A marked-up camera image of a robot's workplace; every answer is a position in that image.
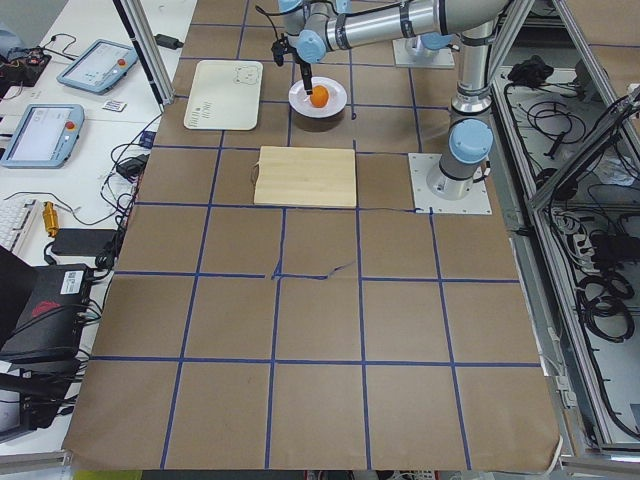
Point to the black power adapter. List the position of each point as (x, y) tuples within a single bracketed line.
[(82, 242)]

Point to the wooden cutting board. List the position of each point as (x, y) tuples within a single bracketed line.
[(306, 177)]

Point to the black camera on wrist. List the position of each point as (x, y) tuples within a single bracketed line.
[(280, 48)]

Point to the white keyboard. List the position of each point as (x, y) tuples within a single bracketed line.
[(18, 216)]

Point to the orange fruit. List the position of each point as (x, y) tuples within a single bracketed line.
[(320, 96)]

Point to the teach pendant upper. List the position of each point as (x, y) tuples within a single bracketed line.
[(100, 67)]

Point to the gold metal cylinder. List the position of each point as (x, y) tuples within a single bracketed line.
[(50, 219)]

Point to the teach pendant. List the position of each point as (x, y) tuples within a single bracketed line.
[(45, 136), (100, 67)]

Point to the cream rectangular tray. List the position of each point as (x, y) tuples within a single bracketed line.
[(225, 95)]

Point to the black router box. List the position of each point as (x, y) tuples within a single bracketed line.
[(40, 311)]

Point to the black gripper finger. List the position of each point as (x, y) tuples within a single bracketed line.
[(307, 77)]

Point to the teach pendant lower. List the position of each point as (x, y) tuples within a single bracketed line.
[(45, 136)]

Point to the small printed card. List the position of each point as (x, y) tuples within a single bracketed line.
[(114, 106)]

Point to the black power brick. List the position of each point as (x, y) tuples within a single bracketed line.
[(169, 42)]

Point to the white round plate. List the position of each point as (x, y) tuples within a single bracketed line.
[(299, 100)]

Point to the aluminium frame post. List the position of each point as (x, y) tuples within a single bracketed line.
[(134, 20)]

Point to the brown paper table cover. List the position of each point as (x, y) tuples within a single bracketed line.
[(249, 336)]

